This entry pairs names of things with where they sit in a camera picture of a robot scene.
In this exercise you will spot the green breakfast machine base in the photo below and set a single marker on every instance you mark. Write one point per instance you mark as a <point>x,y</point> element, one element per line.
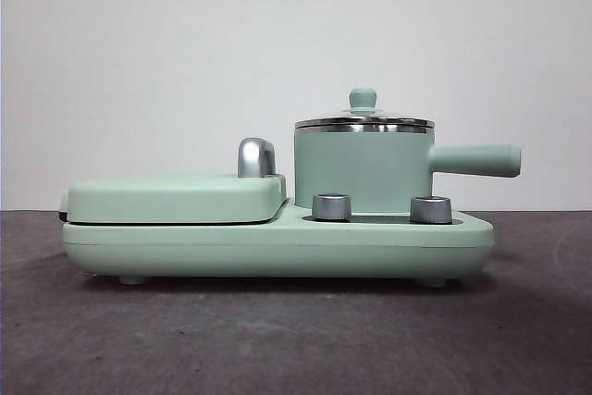
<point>277,247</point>

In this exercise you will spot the glass lid with green knob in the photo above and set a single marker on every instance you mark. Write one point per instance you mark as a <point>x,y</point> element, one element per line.
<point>364,98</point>

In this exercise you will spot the silver control knob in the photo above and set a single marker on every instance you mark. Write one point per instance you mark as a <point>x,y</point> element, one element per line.
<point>331,206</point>
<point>431,209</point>

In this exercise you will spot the green griddle cover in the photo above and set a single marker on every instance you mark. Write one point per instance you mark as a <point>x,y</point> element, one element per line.
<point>176,196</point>

